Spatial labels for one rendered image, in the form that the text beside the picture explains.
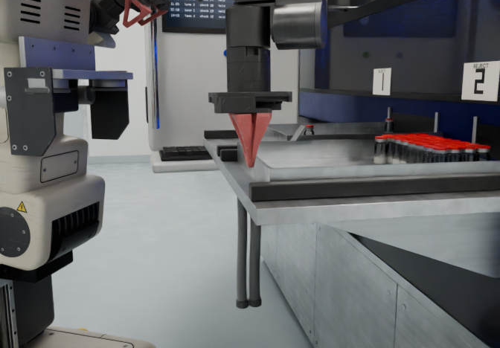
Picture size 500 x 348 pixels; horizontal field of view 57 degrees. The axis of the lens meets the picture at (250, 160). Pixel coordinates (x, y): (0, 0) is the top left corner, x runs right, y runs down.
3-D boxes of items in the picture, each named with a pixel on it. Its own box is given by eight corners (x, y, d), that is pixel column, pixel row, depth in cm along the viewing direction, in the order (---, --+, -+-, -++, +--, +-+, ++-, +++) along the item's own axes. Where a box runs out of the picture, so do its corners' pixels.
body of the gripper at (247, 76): (293, 105, 58) (293, 46, 57) (213, 108, 57) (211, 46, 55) (280, 104, 65) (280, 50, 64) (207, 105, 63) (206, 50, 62)
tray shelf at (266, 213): (376, 140, 128) (376, 133, 128) (617, 205, 60) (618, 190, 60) (202, 144, 119) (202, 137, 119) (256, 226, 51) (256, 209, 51)
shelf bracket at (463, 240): (492, 269, 72) (500, 188, 70) (506, 276, 69) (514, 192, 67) (281, 286, 66) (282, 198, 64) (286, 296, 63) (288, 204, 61)
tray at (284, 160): (414, 156, 88) (414, 137, 87) (515, 185, 62) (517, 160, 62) (237, 161, 82) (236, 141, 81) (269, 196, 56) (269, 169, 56)
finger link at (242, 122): (291, 169, 60) (291, 96, 58) (236, 172, 58) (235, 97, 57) (278, 161, 66) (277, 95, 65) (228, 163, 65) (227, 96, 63)
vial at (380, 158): (383, 162, 80) (384, 135, 79) (389, 164, 78) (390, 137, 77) (371, 162, 79) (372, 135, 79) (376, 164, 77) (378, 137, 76)
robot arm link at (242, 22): (234, 6, 62) (218, -2, 57) (283, 3, 60) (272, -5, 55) (234, 59, 63) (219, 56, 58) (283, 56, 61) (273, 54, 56)
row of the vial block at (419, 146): (388, 159, 82) (390, 134, 82) (449, 180, 65) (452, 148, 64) (377, 160, 82) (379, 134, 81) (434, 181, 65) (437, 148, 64)
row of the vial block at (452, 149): (400, 159, 83) (402, 133, 82) (463, 179, 65) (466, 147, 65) (389, 159, 82) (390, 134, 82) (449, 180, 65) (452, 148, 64)
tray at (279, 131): (385, 134, 123) (385, 122, 122) (442, 148, 98) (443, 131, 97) (260, 137, 117) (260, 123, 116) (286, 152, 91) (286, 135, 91)
